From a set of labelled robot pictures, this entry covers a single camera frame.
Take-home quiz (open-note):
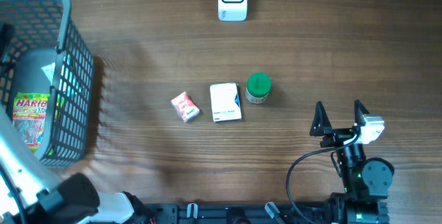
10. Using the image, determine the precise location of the green lid spice jar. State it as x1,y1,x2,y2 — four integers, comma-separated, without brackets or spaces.
246,73,272,104

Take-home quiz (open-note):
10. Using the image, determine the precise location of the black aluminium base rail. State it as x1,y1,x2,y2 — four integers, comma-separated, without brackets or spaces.
137,202,390,224

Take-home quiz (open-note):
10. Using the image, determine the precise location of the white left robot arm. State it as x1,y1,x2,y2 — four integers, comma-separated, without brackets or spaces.
1,111,153,223

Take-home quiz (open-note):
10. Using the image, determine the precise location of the Haribo worms candy bag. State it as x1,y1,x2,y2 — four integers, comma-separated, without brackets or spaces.
12,93,50,153

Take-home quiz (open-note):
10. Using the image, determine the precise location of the white cardboard box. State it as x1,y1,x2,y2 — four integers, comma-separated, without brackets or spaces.
209,82,242,122

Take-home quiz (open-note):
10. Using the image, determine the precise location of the mint green tissue pack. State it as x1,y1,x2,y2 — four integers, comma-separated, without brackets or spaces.
41,53,91,97

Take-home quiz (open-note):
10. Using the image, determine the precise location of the grey plastic shopping basket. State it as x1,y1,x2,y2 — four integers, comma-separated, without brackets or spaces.
1,0,95,167

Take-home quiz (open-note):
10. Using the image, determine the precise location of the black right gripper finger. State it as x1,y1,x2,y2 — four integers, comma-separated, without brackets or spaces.
354,100,370,126
309,101,332,137

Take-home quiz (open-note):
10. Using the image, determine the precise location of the red white tissue pack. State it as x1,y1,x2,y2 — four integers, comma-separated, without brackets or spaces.
171,92,200,122

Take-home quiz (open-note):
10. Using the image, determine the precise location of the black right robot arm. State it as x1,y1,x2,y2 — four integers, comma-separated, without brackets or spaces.
309,100,394,224

